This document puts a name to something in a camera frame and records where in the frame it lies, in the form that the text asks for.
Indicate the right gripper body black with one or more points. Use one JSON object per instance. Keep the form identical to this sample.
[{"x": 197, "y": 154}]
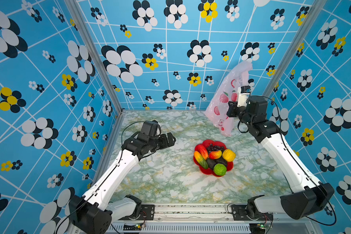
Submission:
[{"x": 234, "y": 112}]

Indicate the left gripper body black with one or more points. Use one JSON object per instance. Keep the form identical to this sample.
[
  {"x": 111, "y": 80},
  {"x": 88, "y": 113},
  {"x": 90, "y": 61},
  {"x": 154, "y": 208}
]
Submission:
[{"x": 162, "y": 142}]

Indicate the pink translucent plastic bag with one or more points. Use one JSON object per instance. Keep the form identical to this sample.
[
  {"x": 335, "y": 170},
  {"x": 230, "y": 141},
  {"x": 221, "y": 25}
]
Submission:
[{"x": 227, "y": 91}]

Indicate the orange green papaya fruit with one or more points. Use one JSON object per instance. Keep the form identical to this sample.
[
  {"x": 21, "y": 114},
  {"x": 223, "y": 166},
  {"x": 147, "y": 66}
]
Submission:
[{"x": 200, "y": 160}]

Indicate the red yellow mango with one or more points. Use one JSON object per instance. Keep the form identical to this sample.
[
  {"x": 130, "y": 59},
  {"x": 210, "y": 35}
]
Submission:
[
  {"x": 202, "y": 150},
  {"x": 214, "y": 155}
]

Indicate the green lime fruit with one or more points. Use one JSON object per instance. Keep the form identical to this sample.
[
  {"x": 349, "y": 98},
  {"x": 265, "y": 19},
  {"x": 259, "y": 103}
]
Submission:
[{"x": 220, "y": 170}]

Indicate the yellow lemon fruit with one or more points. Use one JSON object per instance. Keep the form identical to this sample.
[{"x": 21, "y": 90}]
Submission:
[{"x": 229, "y": 155}]

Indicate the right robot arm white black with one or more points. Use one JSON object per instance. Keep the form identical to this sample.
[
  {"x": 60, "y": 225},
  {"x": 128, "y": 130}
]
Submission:
[{"x": 308, "y": 194}]

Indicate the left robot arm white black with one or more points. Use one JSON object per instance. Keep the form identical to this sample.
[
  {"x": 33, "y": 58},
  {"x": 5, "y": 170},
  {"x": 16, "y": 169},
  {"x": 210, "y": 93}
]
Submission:
[{"x": 90, "y": 212}]

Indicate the dark purple grape bunch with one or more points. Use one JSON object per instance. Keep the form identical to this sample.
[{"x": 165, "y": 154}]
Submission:
[{"x": 212, "y": 148}]

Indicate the dark avocado right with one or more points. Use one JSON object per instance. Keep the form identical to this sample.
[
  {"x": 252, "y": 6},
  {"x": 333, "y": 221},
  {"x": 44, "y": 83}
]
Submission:
[{"x": 221, "y": 160}]

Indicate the dark avocado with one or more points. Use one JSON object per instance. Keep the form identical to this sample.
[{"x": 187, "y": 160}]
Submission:
[
  {"x": 211, "y": 163},
  {"x": 221, "y": 160}
]

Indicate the dark avocado left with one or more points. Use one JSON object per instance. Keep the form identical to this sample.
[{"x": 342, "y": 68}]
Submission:
[{"x": 211, "y": 163}]

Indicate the red flower-shaped plate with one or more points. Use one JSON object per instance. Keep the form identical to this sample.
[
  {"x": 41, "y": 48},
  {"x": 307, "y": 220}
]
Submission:
[{"x": 208, "y": 171}]

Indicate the left green circuit board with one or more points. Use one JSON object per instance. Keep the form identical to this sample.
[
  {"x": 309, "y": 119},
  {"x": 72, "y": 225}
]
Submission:
[{"x": 132, "y": 227}]

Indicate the green circuit board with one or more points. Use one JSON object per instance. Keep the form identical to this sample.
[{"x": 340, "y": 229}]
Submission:
[
  {"x": 132, "y": 227},
  {"x": 256, "y": 227}
]

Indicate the right green circuit board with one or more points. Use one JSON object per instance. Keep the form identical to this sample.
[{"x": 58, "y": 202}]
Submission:
[{"x": 256, "y": 227}]

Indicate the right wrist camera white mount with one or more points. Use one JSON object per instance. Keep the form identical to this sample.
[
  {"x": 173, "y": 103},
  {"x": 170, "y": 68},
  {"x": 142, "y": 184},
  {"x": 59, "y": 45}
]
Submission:
[{"x": 243, "y": 93}]

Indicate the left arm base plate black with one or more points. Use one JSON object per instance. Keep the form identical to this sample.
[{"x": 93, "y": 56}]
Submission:
[{"x": 145, "y": 212}]

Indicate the aluminium front rail frame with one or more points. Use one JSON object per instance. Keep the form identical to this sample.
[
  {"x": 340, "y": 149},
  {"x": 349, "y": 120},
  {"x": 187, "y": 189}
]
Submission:
[{"x": 193, "y": 218}]

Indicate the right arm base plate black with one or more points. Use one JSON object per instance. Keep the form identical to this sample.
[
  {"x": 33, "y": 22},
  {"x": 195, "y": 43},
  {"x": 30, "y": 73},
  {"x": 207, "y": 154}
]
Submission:
[{"x": 239, "y": 214}]

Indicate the right aluminium corner post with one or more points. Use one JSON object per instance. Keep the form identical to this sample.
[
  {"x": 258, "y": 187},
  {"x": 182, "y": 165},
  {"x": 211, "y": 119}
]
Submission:
[{"x": 314, "y": 12}]

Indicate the aluminium corner post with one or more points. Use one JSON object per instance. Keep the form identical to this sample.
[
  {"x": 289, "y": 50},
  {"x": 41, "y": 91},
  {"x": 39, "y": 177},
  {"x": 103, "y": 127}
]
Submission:
[
  {"x": 314, "y": 12},
  {"x": 76, "y": 14}
]

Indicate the left aluminium corner post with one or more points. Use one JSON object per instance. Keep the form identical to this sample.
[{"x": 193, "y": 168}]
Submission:
[{"x": 76, "y": 14}]

